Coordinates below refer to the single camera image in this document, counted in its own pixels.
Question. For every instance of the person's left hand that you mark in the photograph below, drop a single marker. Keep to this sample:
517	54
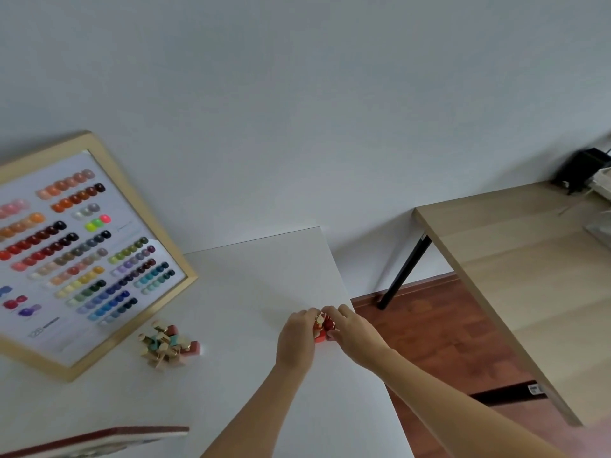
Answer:
295	338

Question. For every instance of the person's right hand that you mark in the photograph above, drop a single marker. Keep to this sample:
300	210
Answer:
358	336

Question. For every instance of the person's right fingers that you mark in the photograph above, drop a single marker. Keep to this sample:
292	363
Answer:
338	315

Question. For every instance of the person's left fingers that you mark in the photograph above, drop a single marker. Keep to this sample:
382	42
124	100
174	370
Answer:
312	315

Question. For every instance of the red polish bottle gold cap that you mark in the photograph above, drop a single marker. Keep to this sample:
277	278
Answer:
323	329

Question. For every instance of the person's right forearm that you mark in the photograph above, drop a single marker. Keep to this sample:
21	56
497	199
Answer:
458	417

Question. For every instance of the person's left forearm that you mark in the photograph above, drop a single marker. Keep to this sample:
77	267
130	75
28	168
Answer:
260	414

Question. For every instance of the black table leg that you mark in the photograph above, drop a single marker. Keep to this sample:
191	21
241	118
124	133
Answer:
403	274

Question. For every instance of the pile of small polish bottles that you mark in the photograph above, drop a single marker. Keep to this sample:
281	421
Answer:
164	345

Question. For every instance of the black table crossbar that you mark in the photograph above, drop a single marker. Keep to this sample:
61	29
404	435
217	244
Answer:
506	394

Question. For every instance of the light wooden table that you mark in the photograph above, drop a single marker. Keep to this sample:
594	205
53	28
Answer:
525	262

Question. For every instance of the wooden framed colour sample board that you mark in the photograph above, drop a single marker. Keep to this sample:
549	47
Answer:
71	252

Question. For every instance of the red-edged flat board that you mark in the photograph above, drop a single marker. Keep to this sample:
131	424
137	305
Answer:
95	441

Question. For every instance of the black power adapter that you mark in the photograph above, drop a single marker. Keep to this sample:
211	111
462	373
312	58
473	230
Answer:
580	169

